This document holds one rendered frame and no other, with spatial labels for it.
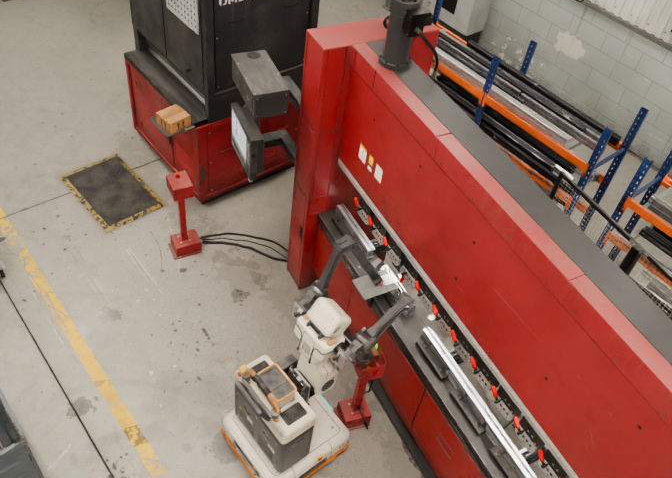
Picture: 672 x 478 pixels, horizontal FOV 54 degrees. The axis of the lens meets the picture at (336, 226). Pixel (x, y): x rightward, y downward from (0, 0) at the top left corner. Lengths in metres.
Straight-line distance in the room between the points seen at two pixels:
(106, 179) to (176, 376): 2.29
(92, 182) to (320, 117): 2.90
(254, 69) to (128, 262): 2.20
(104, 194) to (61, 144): 0.89
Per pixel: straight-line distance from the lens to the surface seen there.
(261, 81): 4.43
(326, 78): 4.26
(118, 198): 6.45
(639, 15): 7.79
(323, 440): 4.62
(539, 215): 3.30
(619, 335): 2.97
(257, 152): 4.61
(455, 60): 5.94
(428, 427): 4.53
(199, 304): 5.56
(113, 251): 6.02
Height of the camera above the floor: 4.40
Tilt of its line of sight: 45 degrees down
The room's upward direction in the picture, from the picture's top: 9 degrees clockwise
